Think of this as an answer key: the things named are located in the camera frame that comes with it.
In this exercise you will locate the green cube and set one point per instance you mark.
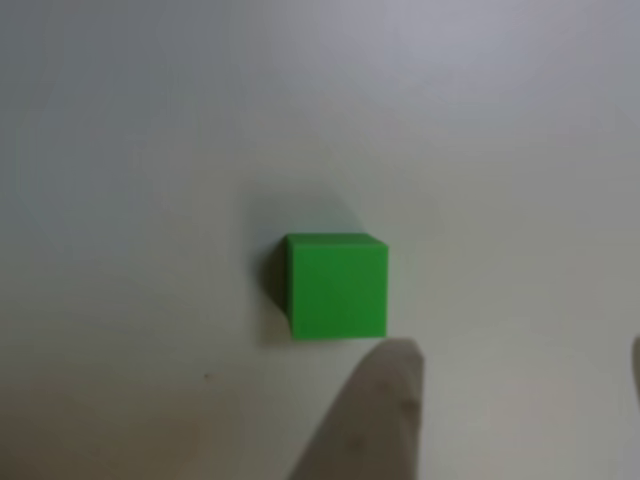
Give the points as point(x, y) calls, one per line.
point(340, 287)

